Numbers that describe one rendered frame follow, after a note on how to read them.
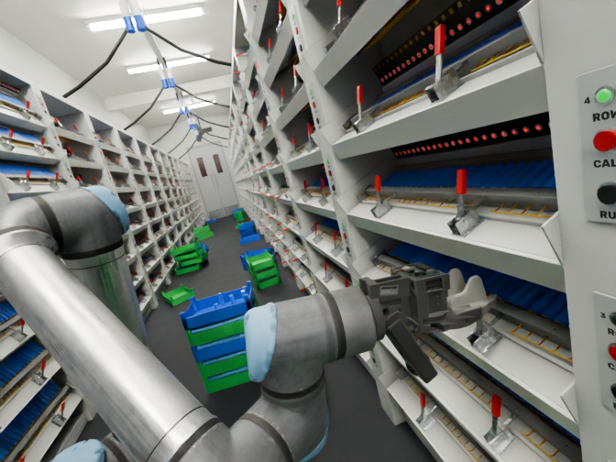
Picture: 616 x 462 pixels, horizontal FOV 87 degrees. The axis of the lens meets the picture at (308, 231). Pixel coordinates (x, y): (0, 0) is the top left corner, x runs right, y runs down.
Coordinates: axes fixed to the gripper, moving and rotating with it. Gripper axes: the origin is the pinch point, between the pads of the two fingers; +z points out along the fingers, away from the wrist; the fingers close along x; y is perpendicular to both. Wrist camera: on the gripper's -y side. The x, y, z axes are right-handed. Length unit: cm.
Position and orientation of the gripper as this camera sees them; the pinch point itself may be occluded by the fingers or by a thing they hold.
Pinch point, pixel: (485, 301)
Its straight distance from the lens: 58.3
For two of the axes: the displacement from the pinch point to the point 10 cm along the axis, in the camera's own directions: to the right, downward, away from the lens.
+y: -1.3, -9.8, -1.7
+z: 9.6, -1.6, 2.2
